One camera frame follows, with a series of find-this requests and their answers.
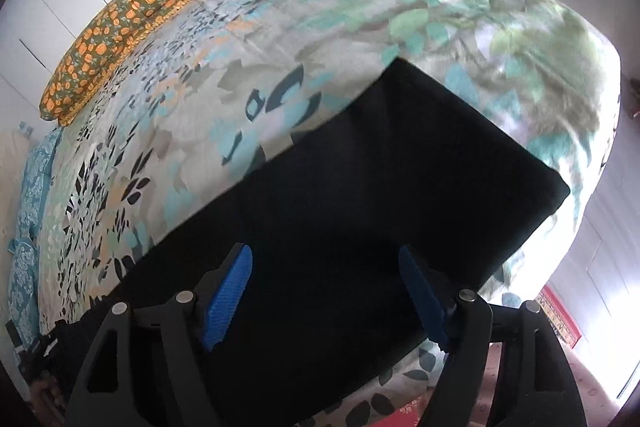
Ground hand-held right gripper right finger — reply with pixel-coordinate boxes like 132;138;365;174
398;244;588;427

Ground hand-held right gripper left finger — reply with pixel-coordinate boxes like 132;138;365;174
65;243;253;427

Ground black pants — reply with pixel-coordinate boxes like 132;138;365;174
50;57;572;427

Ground red floral cloth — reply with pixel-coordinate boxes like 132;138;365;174
385;399;426;427

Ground red bordered floor mat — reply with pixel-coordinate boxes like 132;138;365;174
537;284;583;348

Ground white door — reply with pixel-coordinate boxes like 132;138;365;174
582;187;640;403

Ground blue floral pillow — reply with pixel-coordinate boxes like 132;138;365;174
7;232;46;343
20;127;63;240

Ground beige padded headboard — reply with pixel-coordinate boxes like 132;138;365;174
0;129;31;258

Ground orange floral pillow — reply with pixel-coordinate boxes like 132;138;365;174
40;0;216;126

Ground floral bed sheet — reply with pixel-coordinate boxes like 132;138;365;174
37;0;623;427

